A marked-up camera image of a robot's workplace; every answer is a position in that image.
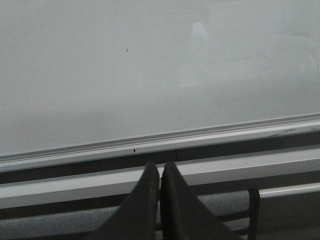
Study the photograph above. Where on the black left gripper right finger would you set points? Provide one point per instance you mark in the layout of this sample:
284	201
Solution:
183	216

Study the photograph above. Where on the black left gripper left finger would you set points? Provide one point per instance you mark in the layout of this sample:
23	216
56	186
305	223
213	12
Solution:
135	219

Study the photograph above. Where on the white whiteboard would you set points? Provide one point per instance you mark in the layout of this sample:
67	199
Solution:
90	79

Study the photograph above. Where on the white horizontal stand rod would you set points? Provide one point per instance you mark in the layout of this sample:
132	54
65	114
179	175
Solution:
289	190

